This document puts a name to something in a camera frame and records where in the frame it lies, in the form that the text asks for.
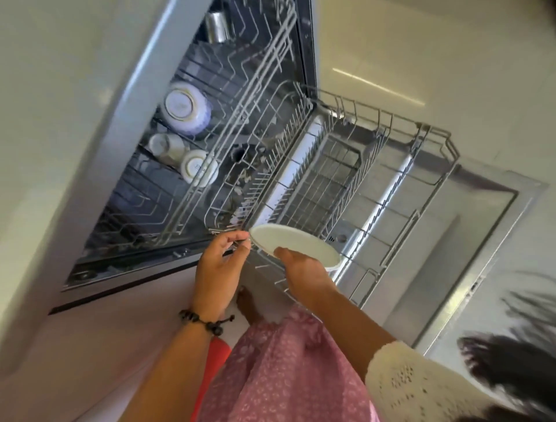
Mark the person's right hand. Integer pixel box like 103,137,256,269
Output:
274,246,339,310

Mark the person's left hand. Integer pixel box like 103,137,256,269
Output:
191,230,253,321

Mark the white round plate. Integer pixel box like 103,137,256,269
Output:
249,224,342,270

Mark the person's right forearm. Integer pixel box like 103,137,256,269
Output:
309,290,398,380

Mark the person's left forearm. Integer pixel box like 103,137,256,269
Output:
118,310,231,422

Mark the person's bare foot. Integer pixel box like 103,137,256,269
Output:
236,287,266,326

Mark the small white gold-rimmed bowl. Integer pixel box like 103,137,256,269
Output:
180,150,220,188

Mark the red garment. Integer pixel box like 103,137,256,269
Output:
190,337,233,422

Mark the pink floral dress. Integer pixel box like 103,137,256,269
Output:
197,304,381,422

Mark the white ceramic cup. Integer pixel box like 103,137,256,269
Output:
148,132,188,167

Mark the white bowl with purple pattern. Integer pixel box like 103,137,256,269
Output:
162,82,212,136

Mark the grey dishwasher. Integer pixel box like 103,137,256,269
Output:
49,0,320,316

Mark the silver dishwasher door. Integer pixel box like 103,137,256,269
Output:
334,152,549,355

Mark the white lace sleeve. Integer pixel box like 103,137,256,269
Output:
365,340,522,422

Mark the steel cup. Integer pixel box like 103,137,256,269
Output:
205,11,232,44

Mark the black bead bracelet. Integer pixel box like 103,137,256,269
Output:
179,309,235,337

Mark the empty grey wire rack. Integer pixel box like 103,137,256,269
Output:
209,82,461,310

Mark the grey wire rack with dishes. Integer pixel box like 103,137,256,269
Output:
85,0,314,255

